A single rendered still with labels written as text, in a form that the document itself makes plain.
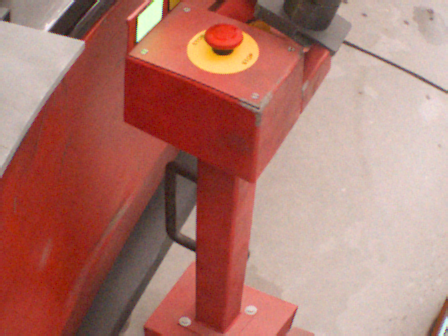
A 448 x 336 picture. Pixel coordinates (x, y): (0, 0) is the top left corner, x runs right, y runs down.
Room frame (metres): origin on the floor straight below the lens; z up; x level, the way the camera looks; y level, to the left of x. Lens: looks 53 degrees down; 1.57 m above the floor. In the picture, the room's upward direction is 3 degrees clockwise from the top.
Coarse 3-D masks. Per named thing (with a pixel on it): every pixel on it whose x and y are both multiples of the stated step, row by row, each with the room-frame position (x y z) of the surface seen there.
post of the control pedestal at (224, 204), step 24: (216, 168) 0.76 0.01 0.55; (216, 192) 0.76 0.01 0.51; (240, 192) 0.75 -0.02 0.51; (216, 216) 0.76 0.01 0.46; (240, 216) 0.76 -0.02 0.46; (216, 240) 0.76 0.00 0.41; (240, 240) 0.76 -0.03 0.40; (216, 264) 0.75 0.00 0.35; (240, 264) 0.77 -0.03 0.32; (216, 288) 0.75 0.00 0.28; (240, 288) 0.78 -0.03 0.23; (216, 312) 0.75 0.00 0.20
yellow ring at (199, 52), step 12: (192, 48) 0.73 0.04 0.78; (204, 48) 0.73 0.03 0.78; (240, 48) 0.74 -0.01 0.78; (252, 48) 0.74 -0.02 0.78; (192, 60) 0.72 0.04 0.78; (204, 60) 0.72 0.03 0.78; (216, 60) 0.72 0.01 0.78; (228, 60) 0.72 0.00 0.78; (240, 60) 0.72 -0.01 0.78; (252, 60) 0.72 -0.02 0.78; (216, 72) 0.70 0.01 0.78; (228, 72) 0.70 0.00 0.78
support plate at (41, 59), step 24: (0, 24) 0.58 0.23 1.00; (0, 48) 0.55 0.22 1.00; (24, 48) 0.54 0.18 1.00; (48, 48) 0.54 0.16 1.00; (72, 48) 0.54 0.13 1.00; (0, 72) 0.51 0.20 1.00; (24, 72) 0.51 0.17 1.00; (48, 72) 0.51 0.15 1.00; (0, 96) 0.48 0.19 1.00; (24, 96) 0.48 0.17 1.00; (48, 96) 0.49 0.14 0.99; (0, 120) 0.46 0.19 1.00; (24, 120) 0.46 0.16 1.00; (0, 144) 0.43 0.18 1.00; (0, 168) 0.41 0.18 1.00
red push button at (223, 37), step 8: (216, 24) 0.75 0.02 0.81; (224, 24) 0.75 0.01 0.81; (208, 32) 0.73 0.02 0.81; (216, 32) 0.73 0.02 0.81; (224, 32) 0.73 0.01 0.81; (232, 32) 0.74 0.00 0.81; (240, 32) 0.74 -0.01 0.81; (208, 40) 0.72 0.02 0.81; (216, 40) 0.72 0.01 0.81; (224, 40) 0.72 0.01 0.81; (232, 40) 0.72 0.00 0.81; (240, 40) 0.73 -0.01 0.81; (216, 48) 0.72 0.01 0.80; (224, 48) 0.72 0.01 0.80; (232, 48) 0.72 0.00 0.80
